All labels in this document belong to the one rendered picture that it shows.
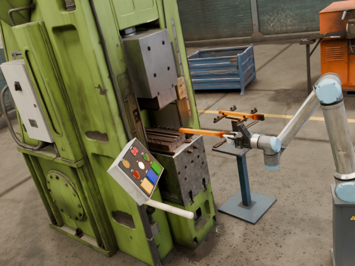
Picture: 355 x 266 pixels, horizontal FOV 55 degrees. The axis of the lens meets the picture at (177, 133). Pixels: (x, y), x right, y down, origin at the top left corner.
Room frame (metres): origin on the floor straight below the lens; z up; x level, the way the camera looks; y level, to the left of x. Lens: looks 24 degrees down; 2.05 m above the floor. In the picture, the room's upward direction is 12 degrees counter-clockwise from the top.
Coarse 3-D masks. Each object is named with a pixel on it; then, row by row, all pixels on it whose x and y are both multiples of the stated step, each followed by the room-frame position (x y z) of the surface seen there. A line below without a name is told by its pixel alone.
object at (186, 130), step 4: (180, 128) 2.30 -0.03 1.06; (184, 128) 2.29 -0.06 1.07; (188, 132) 2.24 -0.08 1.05; (192, 132) 2.21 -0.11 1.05; (196, 132) 2.19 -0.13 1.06; (200, 132) 2.16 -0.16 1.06; (204, 132) 2.14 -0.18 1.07; (208, 132) 2.12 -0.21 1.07; (212, 132) 2.10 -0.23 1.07; (216, 132) 2.09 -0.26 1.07; (220, 132) 2.06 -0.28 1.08; (224, 132) 2.05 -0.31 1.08; (228, 132) 2.03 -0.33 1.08; (232, 132) 2.02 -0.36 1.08; (220, 136) 2.04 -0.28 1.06
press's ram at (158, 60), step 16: (144, 32) 2.47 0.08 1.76; (160, 32) 2.36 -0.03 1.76; (128, 48) 2.27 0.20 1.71; (144, 48) 2.22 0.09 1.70; (160, 48) 2.33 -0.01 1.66; (128, 64) 2.30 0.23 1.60; (144, 64) 2.20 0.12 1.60; (160, 64) 2.31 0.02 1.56; (144, 80) 2.22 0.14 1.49; (160, 80) 2.28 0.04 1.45; (176, 80) 2.41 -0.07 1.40; (144, 96) 2.25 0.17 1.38
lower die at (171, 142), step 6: (168, 132) 2.42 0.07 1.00; (174, 132) 2.42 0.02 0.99; (180, 132) 2.39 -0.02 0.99; (156, 138) 2.38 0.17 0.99; (162, 138) 2.36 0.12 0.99; (168, 138) 2.34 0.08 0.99; (174, 138) 2.31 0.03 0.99; (180, 138) 2.34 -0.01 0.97; (150, 144) 2.36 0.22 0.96; (162, 144) 2.28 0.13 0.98; (168, 144) 2.26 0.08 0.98; (174, 144) 2.28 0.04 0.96; (180, 144) 2.33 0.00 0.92
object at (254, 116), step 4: (220, 112) 2.73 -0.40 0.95; (228, 112) 2.66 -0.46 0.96; (232, 112) 2.64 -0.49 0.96; (236, 112) 2.62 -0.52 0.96; (240, 112) 2.61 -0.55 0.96; (240, 116) 2.57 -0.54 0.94; (248, 116) 2.52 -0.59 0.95; (252, 116) 2.48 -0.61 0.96; (256, 116) 2.47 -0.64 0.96; (260, 116) 2.44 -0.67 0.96
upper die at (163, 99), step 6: (168, 90) 2.33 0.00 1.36; (174, 90) 2.38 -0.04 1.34; (156, 96) 2.24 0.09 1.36; (162, 96) 2.27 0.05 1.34; (168, 96) 2.32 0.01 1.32; (174, 96) 2.37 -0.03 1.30; (138, 102) 2.37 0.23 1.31; (144, 102) 2.33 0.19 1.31; (150, 102) 2.29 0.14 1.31; (156, 102) 2.25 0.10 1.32; (162, 102) 2.26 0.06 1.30; (168, 102) 2.31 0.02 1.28; (156, 108) 2.26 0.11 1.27
